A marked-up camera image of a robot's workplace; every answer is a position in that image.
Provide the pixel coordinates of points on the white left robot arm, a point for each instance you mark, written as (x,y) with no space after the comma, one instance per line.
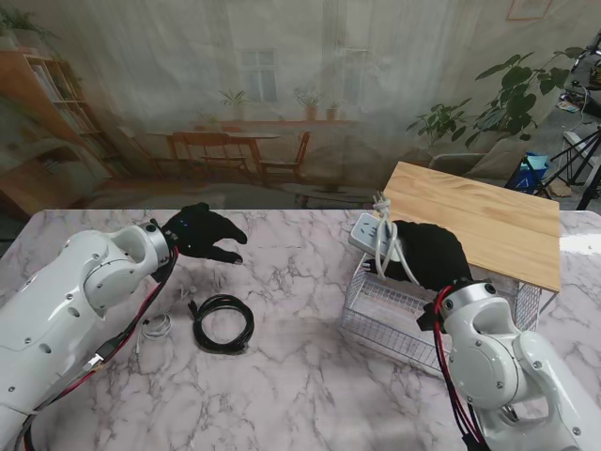
(80,310)

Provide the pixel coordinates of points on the white box on floor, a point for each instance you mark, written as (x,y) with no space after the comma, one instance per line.
(580,141)

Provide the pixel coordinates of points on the blue bag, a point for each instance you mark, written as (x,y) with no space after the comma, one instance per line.
(526,176)

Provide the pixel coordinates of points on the black tripod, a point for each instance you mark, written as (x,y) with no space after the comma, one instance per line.
(575,160)

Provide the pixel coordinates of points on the printed scenery backdrop cloth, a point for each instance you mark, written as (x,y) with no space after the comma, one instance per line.
(141,94)

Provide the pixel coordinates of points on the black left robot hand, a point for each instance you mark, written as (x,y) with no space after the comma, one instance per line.
(202,235)

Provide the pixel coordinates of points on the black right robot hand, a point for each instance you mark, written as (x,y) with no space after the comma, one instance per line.
(432,258)

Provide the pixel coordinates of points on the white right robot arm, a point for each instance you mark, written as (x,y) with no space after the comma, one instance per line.
(493,366)

